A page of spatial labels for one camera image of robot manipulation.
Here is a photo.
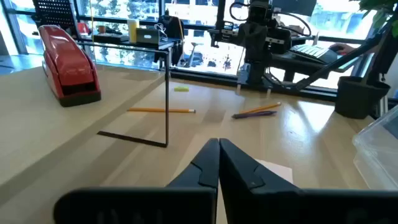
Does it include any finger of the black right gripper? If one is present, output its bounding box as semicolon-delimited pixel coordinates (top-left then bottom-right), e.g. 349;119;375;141
239;23;256;63
255;23;272;63

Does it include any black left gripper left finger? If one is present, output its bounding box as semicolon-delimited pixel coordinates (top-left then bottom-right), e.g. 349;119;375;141
53;138;220;224

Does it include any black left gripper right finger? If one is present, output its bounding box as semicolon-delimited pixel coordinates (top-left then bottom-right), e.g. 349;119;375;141
219;138;398;224

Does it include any pale pink sticky note pad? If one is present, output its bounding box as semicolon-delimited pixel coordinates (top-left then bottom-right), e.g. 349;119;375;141
254;159;294;184

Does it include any yellow pencil with eraser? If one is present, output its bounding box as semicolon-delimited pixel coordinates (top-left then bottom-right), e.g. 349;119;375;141
127;107;197;114
239;101;282;115

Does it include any purple pen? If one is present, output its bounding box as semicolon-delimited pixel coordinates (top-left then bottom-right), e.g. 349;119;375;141
231;110;277;119

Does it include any clear plastic box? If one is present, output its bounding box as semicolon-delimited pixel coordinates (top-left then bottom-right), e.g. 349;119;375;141
352;105;398;190

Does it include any black keyboard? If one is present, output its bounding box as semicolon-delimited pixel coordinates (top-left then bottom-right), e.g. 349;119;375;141
289;44;338;63

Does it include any black hanging jacket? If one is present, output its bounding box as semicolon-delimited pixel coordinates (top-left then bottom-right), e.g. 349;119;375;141
154;14;185;66

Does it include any person's hand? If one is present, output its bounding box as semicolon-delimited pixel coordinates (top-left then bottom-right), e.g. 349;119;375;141
329;42;355;55

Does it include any yellow cup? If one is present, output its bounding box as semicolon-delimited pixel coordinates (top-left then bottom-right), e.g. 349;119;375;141
127;19;140;44

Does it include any black background desk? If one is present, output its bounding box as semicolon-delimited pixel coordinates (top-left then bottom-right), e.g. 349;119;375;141
74;32;175;68

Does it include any black plant pot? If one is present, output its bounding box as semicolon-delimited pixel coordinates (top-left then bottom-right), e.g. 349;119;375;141
335;76;391;119

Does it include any green plant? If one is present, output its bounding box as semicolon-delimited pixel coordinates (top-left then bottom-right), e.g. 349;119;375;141
357;0;398;38

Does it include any red stapler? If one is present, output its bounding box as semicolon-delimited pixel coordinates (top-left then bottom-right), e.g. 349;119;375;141
39;24;102;108

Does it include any black perforated panel stand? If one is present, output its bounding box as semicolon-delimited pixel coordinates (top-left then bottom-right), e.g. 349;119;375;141
32;0;78;32

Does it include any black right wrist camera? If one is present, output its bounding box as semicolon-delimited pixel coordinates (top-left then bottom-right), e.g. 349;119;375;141
248;1;271;24

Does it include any yellow hanging cable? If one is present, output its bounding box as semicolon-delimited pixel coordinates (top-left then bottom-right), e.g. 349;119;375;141
89;0;95;43

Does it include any wooden shelf with black frame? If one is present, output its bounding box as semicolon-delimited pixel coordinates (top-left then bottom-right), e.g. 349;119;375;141
0;41;171;206

